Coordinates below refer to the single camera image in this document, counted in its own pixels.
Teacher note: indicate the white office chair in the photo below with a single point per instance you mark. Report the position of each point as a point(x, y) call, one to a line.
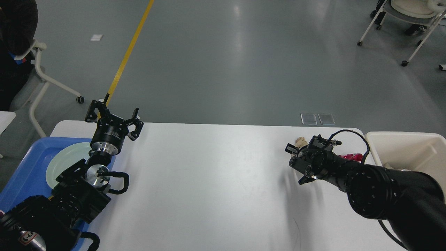
point(426, 13)
point(38, 83)

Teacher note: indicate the white office chair right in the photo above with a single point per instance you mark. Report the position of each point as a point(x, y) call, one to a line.
point(426, 13)

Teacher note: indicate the floor socket plate left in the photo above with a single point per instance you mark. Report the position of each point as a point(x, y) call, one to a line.
point(309, 119)

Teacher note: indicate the brown paper ball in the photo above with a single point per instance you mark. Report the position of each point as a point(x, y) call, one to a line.
point(300, 142)

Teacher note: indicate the green plate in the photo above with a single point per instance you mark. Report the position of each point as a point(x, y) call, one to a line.
point(64, 159)

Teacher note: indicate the blue plastic tray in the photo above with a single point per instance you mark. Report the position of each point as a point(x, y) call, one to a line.
point(30, 177)

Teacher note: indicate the floor socket plate right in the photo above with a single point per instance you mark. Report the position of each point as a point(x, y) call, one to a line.
point(326, 119)

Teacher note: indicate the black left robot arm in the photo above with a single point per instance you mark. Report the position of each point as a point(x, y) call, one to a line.
point(82, 192)

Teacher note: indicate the person in dark clothes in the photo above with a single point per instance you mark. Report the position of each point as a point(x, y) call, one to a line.
point(19, 20)

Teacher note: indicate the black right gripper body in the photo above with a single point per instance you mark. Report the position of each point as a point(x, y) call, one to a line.
point(304, 155)

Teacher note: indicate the crushed red soda can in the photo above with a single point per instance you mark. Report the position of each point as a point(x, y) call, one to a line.
point(353, 156)

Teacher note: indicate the person's feet under chair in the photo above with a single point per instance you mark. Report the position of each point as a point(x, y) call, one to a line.
point(414, 30)

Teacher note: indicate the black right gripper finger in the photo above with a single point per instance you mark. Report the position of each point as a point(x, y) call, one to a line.
point(306, 179)
point(291, 149)

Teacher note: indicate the beige plastic bin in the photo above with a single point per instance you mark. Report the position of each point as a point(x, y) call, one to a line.
point(414, 151)

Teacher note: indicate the white paper on floor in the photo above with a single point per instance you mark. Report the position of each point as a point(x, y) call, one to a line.
point(96, 37)

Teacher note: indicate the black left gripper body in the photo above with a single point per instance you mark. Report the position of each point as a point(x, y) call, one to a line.
point(109, 138)

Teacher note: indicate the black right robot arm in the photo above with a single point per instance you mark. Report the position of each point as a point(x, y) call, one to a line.
point(409, 205)

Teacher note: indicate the white office chair left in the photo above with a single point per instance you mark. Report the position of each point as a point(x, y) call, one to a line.
point(38, 83)

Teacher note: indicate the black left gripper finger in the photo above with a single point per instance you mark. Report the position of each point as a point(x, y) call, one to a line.
point(98, 112)
point(133, 126)

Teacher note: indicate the floor socket plate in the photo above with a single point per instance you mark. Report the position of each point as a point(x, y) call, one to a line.
point(326, 119)
point(309, 119)

